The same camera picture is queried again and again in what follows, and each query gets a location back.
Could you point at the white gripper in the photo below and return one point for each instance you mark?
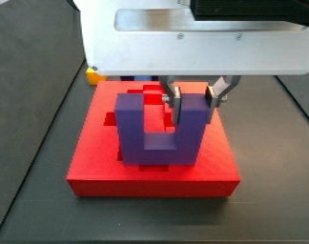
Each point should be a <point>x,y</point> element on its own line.
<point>151,37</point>

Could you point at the purple U-shaped block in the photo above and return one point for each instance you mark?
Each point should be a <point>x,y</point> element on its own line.
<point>160,148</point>

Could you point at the red board with slots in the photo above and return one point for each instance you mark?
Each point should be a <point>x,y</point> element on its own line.
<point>97,172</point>

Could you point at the blue U-shaped block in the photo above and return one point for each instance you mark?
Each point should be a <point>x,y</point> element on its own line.
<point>139,78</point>

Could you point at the yellow long block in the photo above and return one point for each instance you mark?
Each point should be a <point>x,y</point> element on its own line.
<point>93,77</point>

